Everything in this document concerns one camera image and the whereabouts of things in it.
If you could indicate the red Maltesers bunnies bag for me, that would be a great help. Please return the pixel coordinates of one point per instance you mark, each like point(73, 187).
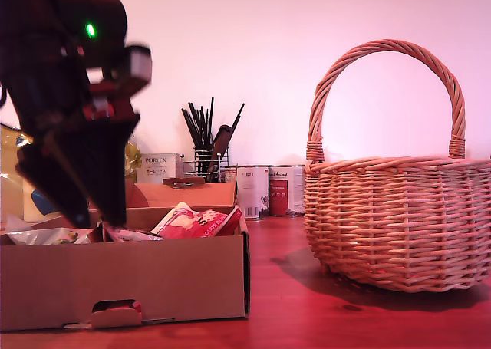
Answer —
point(199, 226)

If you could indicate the white label tin can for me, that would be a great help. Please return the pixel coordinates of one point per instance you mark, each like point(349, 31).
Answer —
point(251, 188)

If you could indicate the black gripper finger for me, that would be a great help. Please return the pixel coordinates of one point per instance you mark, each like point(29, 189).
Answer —
point(53, 172)
point(113, 165)

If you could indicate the woven wicker basket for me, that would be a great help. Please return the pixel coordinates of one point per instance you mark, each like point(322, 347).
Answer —
point(383, 226)

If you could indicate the thin black stick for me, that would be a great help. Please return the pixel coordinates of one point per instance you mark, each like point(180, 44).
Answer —
point(190, 128)
point(211, 122)
point(196, 124)
point(237, 117)

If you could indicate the yellow kitchen towel pack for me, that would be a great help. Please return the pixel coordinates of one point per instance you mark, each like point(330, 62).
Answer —
point(7, 149)

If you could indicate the white Porlex box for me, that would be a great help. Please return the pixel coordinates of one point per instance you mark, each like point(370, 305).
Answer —
point(155, 165)

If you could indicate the pale grey camera box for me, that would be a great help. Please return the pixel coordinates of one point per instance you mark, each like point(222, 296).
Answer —
point(139, 63)

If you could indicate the brown cardboard box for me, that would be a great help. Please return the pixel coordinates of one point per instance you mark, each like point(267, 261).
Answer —
point(115, 280)

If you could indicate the red label tin can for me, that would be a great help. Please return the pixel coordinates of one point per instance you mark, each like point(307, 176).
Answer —
point(284, 195)

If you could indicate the silver tin can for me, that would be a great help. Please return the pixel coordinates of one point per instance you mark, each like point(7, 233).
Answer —
point(229, 172)

